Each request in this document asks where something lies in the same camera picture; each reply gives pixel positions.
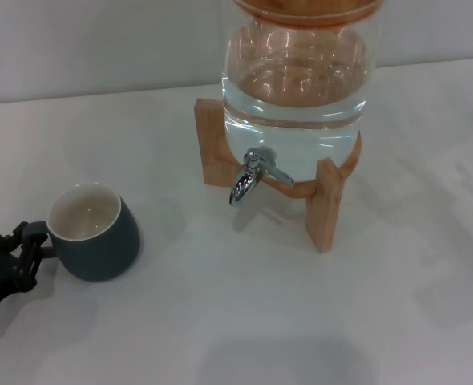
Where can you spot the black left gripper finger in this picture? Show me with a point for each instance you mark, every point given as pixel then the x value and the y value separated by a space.
pixel 30 260
pixel 18 234

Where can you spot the dark cup with white inside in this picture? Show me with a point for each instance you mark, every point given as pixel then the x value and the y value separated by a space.
pixel 100 256

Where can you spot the chrome faucet tap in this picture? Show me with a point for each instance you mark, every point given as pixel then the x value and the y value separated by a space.
pixel 244 184

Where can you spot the glass water dispenser jar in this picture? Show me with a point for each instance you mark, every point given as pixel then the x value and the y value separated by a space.
pixel 296 128

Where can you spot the wooden dispenser stand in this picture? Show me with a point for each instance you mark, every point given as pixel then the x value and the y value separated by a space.
pixel 326 208

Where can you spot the wooden jar lid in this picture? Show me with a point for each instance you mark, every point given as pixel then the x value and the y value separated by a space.
pixel 300 10

